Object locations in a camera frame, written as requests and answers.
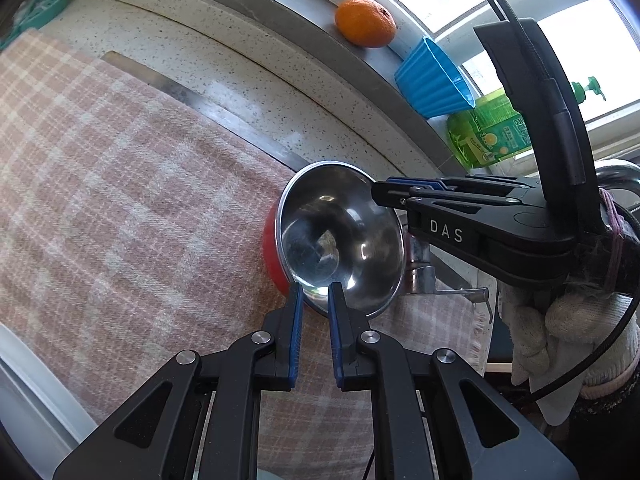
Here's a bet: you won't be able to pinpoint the green dish soap bottle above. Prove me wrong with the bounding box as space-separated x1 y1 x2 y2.
446 76 608 172

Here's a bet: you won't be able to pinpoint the pink plaid table cloth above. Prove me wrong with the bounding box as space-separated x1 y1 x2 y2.
0 28 494 480

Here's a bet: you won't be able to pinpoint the red steel bowl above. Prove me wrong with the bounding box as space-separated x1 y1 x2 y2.
262 160 406 318

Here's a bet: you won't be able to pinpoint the window frame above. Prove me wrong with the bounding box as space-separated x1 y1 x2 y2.
213 0 639 120

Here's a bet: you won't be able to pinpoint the right gloved hand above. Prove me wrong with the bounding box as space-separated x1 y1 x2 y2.
498 283 639 426

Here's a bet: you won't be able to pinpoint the chrome kitchen faucet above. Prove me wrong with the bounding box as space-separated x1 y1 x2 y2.
404 159 640 306

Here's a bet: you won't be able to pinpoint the white plate pink flowers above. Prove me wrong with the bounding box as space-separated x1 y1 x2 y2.
1 326 96 479

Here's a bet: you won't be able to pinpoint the orange fruit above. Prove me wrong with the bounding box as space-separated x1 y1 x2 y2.
334 0 397 48

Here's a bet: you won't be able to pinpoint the blue fluted plastic cup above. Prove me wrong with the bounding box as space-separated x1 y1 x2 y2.
395 37 475 119

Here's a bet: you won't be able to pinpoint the teal round power strip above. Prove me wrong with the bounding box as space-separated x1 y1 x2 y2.
1 0 70 50

